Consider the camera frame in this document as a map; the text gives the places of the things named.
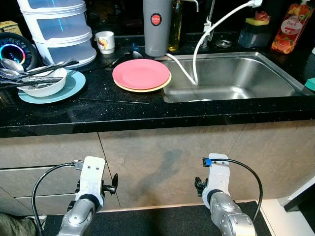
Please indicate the round steel counter cap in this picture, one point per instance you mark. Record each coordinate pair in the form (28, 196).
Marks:
(224, 44)

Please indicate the beige cabinet door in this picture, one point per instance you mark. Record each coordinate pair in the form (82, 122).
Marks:
(280, 152)
(172, 162)

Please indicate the olive green fabric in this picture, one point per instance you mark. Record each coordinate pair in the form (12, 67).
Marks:
(15, 226)

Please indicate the yellow oil bottle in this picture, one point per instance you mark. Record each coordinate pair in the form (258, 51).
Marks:
(174, 29)

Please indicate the stainless steel sink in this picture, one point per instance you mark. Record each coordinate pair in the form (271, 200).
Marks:
(236, 73)

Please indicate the green sponge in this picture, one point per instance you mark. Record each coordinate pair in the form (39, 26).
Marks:
(311, 84)

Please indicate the black chopstick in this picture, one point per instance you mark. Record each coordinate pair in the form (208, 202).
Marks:
(113, 101)
(49, 72)
(59, 65)

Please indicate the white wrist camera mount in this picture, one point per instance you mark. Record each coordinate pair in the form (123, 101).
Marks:
(219, 174)
(92, 177)

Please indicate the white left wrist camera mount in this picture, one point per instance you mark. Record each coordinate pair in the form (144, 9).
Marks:
(92, 177)

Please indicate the small chrome tap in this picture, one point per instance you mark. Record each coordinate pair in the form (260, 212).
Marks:
(195, 5)

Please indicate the teal plate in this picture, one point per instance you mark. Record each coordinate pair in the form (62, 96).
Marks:
(74, 84)

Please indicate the pink plate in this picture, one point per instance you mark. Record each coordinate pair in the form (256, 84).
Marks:
(141, 73)

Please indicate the dark sponge holder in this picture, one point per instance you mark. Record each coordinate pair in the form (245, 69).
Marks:
(251, 37)

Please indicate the peach soap pump bottle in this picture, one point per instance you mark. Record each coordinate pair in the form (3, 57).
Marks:
(290, 29)

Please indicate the black floor mat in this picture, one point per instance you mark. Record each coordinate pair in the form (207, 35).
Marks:
(162, 221)

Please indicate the white printed cup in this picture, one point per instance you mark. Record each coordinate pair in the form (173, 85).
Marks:
(105, 43)

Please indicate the white bowl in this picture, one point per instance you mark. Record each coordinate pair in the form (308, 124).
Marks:
(47, 90)

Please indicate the beige drawer front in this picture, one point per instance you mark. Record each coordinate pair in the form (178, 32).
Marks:
(44, 150)

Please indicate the steel fork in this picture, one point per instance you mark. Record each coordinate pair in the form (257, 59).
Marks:
(29, 82)

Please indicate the chrome faucet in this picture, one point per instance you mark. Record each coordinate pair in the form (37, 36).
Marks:
(210, 24)

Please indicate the yellow box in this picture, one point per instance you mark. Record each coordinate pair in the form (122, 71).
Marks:
(10, 28)

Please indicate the yellow and pink sponge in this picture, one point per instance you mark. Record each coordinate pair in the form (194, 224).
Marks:
(256, 21)

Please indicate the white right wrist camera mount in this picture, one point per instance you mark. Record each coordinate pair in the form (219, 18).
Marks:
(219, 174)

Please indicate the steel spoon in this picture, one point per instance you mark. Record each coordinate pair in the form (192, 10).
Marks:
(137, 54)
(10, 74)
(13, 65)

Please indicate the yellow plate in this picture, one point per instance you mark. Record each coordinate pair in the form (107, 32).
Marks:
(142, 90)

